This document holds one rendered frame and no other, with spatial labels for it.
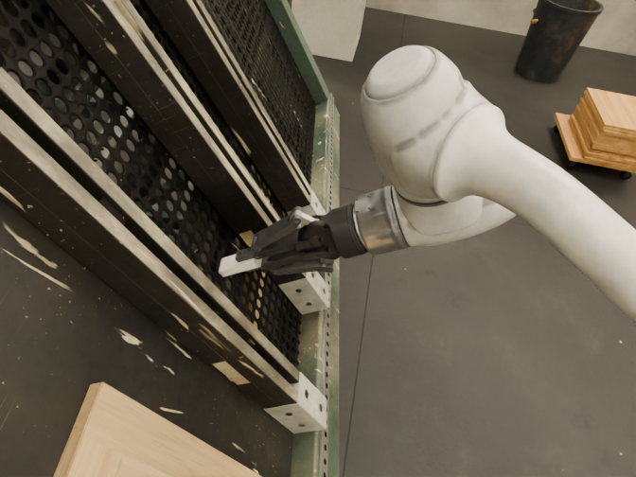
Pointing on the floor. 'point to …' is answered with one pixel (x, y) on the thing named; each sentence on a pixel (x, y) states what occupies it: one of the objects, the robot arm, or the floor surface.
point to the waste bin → (555, 37)
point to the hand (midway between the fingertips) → (240, 262)
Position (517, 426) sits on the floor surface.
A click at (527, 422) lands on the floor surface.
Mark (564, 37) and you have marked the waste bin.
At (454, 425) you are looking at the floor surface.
